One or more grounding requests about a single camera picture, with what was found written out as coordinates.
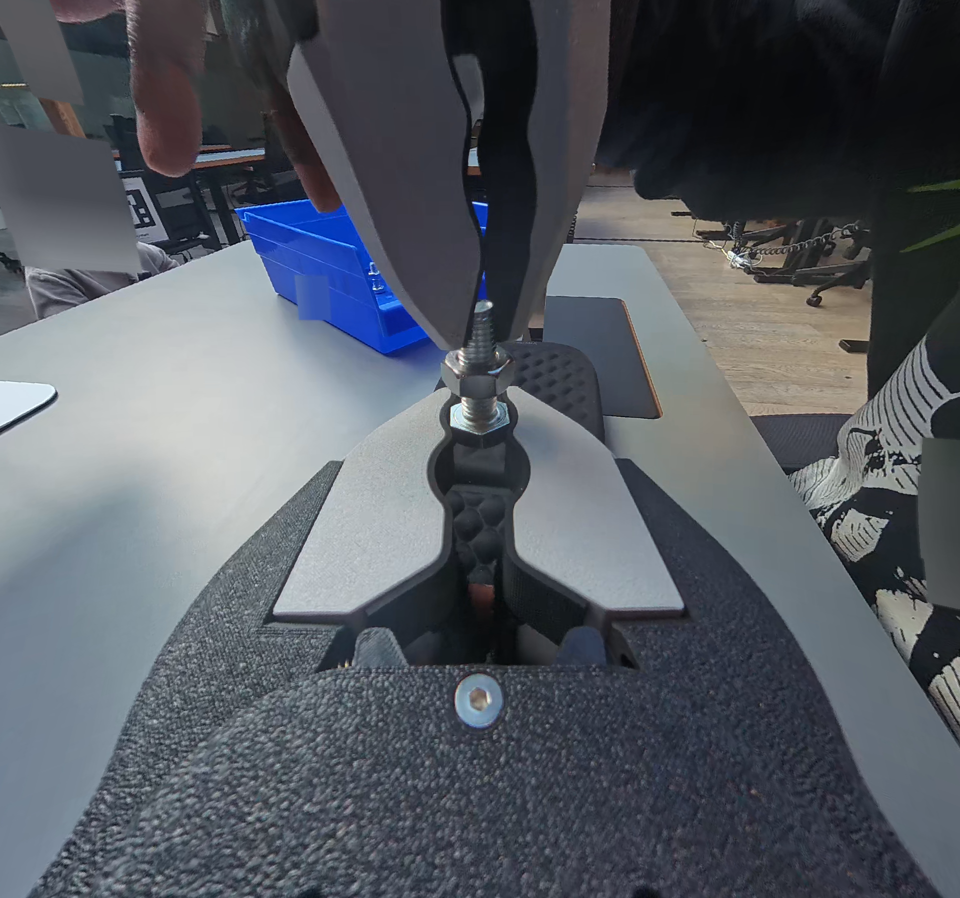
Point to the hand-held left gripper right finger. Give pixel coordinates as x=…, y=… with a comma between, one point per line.
x=592, y=538

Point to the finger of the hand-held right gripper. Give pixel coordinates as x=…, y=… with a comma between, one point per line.
x=574, y=51
x=382, y=88

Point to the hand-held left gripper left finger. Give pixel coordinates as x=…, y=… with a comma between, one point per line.
x=360, y=538

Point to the silver hex bolt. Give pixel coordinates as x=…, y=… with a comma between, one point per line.
x=375, y=276
x=480, y=409

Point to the blue plastic bin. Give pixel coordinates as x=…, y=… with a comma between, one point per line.
x=300, y=238

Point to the silver hex nut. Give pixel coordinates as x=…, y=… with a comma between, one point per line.
x=480, y=373

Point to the person's right forearm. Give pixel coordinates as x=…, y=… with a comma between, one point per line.
x=750, y=51

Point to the person's right hand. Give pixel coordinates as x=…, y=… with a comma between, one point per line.
x=165, y=51

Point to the grey desk with wooden edge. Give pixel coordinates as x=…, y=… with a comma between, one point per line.
x=225, y=156

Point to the black mesh chair seat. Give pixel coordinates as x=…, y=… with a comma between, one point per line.
x=802, y=437

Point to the black white patterned pants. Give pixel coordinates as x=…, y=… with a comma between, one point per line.
x=847, y=531

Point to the white black marker sign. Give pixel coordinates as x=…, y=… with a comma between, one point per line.
x=146, y=208

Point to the black office chair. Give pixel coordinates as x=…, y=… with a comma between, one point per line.
x=817, y=272

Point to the white document stand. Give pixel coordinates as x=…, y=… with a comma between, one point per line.
x=22, y=403

